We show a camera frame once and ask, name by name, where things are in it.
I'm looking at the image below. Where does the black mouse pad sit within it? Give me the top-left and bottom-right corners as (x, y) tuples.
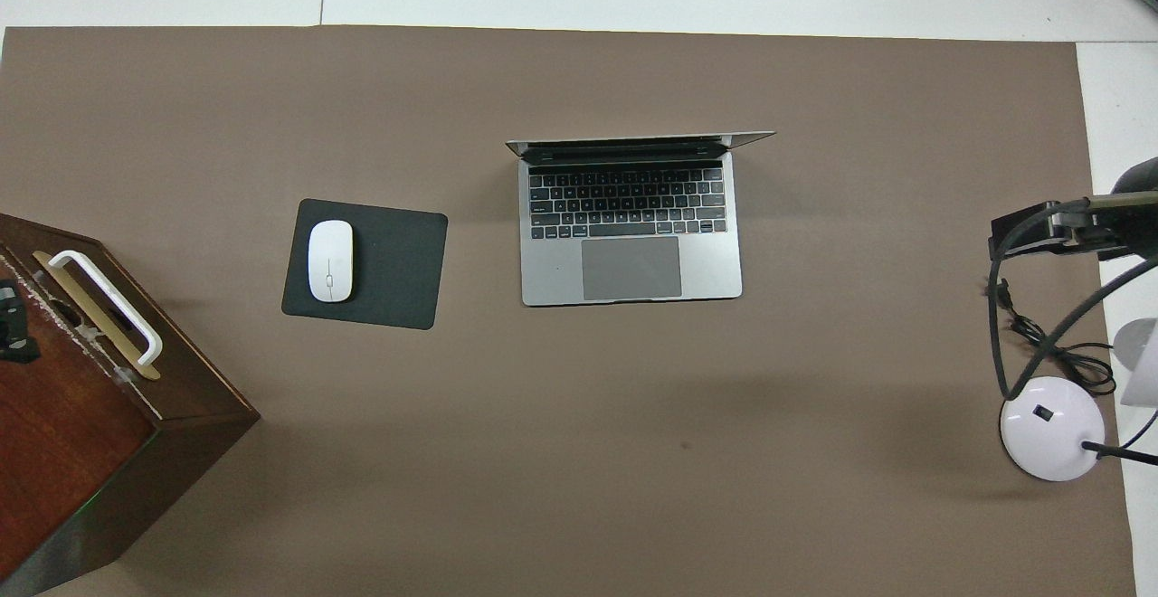
(281, 198), (450, 331)

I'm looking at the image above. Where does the dark wooden box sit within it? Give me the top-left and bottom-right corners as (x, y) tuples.
(0, 213), (261, 597)

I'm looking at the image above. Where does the brown table mat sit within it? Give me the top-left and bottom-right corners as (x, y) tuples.
(0, 25), (1137, 597)

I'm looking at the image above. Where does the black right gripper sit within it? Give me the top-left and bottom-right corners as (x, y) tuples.
(989, 158), (1158, 261)

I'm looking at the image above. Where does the white computer mouse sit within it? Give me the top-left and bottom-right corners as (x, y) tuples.
(308, 220), (355, 303)

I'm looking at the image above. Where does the black lamp power cable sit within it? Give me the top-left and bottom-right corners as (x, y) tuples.
(983, 276), (1158, 455)

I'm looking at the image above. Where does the silver laptop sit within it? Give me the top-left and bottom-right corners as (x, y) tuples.
(505, 130), (777, 308)

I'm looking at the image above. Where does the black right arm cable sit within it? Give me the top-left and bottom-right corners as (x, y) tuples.
(988, 194), (1158, 401)

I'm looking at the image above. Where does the white desk lamp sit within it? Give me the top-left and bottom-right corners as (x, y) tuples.
(1000, 317), (1158, 482)

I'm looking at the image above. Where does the white box handle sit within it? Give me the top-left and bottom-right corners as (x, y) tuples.
(47, 251), (164, 367)

